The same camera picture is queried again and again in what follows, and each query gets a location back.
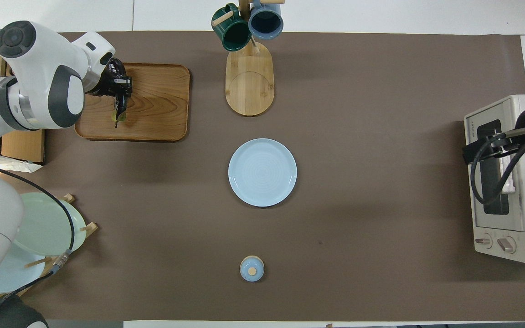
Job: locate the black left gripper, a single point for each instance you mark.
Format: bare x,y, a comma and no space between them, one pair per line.
107,79

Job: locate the rectangular wooden tray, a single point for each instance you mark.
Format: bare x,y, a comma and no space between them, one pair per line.
162,105

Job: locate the round oven knob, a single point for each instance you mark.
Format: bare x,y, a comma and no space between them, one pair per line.
506,244
484,241

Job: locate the grey blue mug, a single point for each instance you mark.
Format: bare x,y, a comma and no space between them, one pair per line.
265,20

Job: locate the light blue ribbed plate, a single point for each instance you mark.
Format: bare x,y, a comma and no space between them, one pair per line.
262,173

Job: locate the dark green mug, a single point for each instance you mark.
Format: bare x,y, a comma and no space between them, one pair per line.
233,34

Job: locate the large brown table mat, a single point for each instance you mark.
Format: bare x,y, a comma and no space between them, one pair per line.
358,182

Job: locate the pale green plate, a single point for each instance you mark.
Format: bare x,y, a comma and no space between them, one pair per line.
48,228

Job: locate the light blue plate in rack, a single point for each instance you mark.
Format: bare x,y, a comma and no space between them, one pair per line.
16,273

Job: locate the wooden plate rack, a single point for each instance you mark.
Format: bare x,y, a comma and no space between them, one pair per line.
90,228

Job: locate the wooden mug tree stand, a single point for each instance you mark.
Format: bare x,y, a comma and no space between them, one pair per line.
249,86

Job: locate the glass oven door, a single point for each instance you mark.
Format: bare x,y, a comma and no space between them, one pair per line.
483,218

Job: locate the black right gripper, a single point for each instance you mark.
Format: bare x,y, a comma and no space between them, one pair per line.
488,150

